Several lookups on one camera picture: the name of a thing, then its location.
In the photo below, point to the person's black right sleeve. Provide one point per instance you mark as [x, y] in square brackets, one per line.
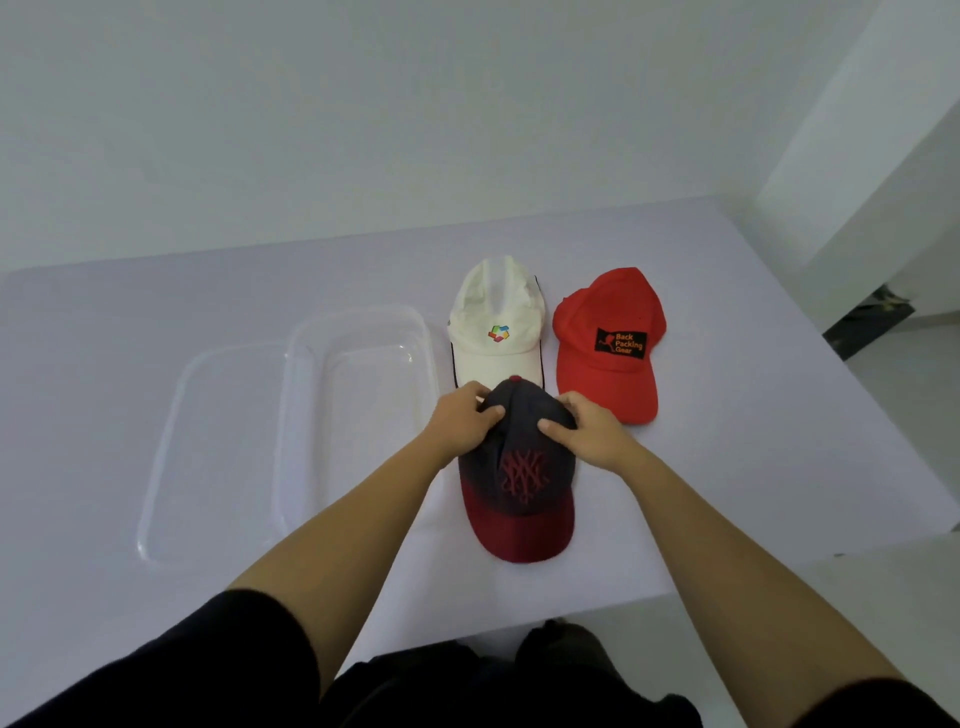
[877, 709]

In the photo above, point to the white cap with colourful logo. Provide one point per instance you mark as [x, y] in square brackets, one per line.
[495, 300]

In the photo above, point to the dark object on floor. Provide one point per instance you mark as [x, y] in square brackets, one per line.
[866, 322]

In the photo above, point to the person's black left sleeve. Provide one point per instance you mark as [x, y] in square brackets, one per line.
[187, 660]

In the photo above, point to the person's right hand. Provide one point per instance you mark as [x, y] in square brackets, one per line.
[600, 439]

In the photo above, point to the red cap with black patch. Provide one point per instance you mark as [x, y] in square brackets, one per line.
[607, 382]

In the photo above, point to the person's right forearm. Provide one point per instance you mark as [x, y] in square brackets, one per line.
[735, 585]

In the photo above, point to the person's black sleeve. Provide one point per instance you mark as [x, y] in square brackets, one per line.
[877, 709]
[187, 660]

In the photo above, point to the clear plastic lid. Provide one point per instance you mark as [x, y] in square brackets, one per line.
[217, 450]

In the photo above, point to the dark grey and maroon cap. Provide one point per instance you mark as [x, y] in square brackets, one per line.
[517, 532]

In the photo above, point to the person's black trousers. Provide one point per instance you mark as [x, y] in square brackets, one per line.
[465, 690]

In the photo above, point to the person's left hand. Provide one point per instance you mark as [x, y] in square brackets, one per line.
[457, 424]

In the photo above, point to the clear plastic container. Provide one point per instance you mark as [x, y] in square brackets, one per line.
[360, 420]

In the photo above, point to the person's left forearm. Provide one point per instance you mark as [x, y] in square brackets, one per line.
[352, 555]

